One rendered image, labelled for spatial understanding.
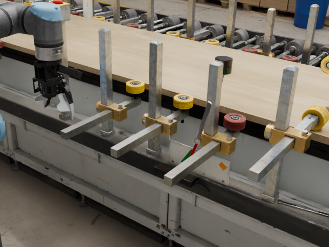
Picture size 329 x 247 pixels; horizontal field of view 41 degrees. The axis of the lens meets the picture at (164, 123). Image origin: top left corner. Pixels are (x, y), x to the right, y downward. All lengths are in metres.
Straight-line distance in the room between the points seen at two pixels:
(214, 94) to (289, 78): 0.27
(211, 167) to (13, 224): 1.36
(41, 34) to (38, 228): 1.39
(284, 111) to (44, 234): 1.55
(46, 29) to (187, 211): 1.15
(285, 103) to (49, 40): 0.74
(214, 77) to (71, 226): 1.38
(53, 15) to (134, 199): 1.23
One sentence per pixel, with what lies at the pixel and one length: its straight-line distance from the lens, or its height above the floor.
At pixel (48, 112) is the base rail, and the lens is 2.14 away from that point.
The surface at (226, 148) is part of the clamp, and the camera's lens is 1.52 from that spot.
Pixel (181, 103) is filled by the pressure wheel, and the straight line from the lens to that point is 1.72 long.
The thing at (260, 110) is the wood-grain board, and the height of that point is 0.90.
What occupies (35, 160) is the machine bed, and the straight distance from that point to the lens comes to 2.83.
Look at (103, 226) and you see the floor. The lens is 2.50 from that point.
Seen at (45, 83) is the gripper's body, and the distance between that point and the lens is 1.43.
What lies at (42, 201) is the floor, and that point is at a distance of 2.74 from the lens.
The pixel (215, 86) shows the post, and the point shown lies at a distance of 1.47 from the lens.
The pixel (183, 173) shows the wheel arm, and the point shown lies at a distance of 1.36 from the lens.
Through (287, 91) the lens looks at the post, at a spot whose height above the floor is 1.10.
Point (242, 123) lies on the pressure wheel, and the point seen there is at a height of 0.90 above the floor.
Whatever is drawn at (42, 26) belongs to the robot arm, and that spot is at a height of 1.25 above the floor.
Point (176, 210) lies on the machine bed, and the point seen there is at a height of 0.28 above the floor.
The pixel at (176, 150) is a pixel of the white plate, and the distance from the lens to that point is 1.65.
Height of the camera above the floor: 1.57
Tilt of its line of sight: 26 degrees down
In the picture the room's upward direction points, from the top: 2 degrees clockwise
